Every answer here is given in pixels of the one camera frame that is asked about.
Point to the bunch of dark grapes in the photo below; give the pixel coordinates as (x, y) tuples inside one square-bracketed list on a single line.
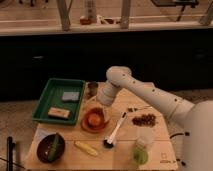
[(145, 120)]

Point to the green cucumber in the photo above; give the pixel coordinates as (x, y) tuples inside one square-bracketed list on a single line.
[(53, 148)]

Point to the brown wooden block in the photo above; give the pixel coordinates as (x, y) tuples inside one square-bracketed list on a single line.
[(59, 113)]

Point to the dark brown bowl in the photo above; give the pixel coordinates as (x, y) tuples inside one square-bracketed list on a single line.
[(45, 145)]

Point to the orange apple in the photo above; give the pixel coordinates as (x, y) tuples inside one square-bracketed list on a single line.
[(94, 119)]

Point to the small fork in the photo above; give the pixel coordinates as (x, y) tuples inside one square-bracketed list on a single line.
[(134, 109)]

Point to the green plastic tray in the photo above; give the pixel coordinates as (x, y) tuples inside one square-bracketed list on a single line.
[(52, 97)]

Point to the metal cup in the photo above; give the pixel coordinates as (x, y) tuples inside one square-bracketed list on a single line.
[(92, 88)]

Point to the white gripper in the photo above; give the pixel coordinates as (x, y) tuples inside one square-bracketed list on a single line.
[(106, 96)]

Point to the red bowl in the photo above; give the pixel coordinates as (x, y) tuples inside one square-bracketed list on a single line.
[(93, 129)]

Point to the white handled brush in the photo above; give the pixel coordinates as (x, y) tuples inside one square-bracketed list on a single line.
[(109, 141)]

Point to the clear cup with green content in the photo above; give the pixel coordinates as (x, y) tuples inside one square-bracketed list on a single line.
[(143, 143)]

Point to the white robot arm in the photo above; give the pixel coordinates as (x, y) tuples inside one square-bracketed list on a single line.
[(195, 119)]

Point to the grey sponge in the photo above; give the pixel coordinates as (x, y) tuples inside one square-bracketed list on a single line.
[(70, 96)]

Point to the black stand at left edge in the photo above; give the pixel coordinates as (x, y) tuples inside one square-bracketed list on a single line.
[(10, 148)]

